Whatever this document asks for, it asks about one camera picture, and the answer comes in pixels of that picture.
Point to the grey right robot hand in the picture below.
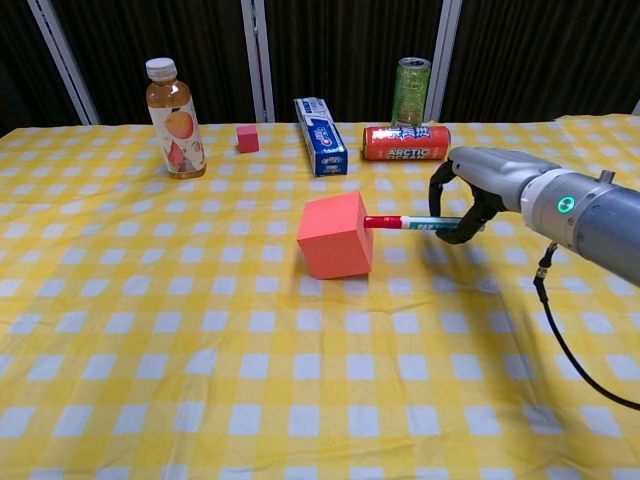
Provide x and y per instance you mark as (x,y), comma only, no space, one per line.
(492,172)

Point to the red capped marker pen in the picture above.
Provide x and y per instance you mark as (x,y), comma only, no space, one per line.
(400,222)

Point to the large pink cube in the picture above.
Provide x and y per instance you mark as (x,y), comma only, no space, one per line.
(332,237)

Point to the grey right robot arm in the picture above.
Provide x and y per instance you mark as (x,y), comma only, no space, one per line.
(585,215)

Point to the small pink cube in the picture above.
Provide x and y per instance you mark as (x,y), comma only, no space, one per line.
(247,139)

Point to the orange Arctic Ocean can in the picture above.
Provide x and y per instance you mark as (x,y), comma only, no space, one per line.
(406,143)

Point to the green drink can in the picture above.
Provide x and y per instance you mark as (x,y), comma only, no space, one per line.
(411,92)

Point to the blue white toothpaste box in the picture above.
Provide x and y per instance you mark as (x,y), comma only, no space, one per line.
(321,140)

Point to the orange juice plastic bottle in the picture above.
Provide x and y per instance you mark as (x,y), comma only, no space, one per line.
(175,125)

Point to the yellow white checked tablecloth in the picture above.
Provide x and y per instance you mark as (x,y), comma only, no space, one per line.
(200,325)

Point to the white metal frame post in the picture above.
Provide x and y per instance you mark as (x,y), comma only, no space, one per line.
(442,55)
(257,55)
(65,55)

